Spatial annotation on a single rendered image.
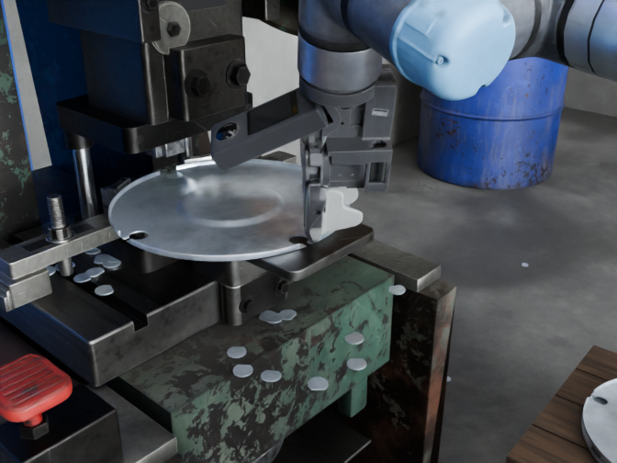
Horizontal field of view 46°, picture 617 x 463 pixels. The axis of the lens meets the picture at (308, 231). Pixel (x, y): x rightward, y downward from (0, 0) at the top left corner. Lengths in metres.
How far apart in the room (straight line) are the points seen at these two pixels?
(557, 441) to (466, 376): 0.71
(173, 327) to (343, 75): 0.39
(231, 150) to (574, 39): 0.31
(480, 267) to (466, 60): 1.94
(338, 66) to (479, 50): 0.15
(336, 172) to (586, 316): 1.62
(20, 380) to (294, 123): 0.32
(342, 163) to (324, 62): 0.11
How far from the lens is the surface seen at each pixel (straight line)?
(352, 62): 0.62
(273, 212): 0.86
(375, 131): 0.69
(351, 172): 0.71
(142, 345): 0.84
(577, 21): 0.58
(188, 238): 0.81
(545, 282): 2.39
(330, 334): 0.94
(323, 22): 0.60
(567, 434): 1.26
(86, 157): 0.97
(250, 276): 0.88
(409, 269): 1.04
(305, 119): 0.66
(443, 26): 0.50
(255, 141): 0.67
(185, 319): 0.87
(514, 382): 1.93
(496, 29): 0.51
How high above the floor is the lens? 1.14
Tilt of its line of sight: 26 degrees down
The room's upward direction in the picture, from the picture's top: straight up
